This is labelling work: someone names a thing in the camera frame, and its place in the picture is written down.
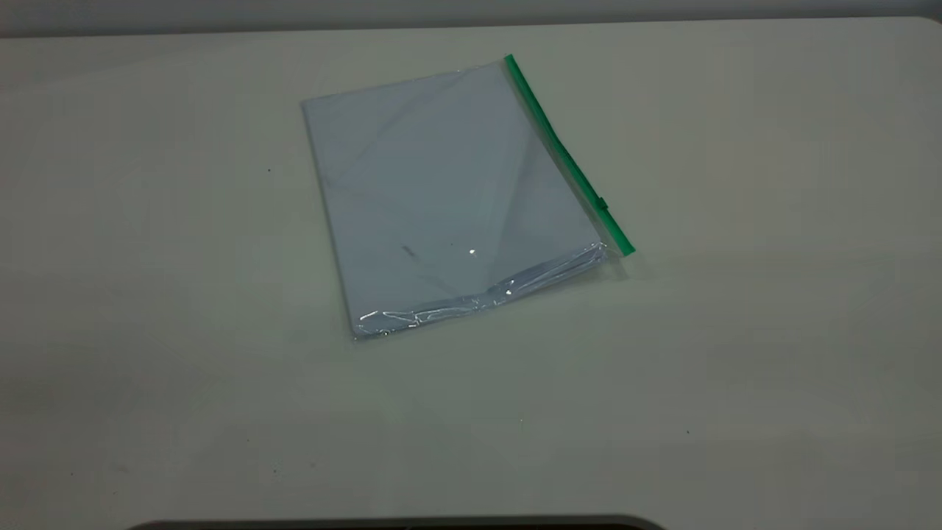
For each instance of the clear zip bag green strip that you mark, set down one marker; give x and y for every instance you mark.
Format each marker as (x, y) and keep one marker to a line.
(441, 184)

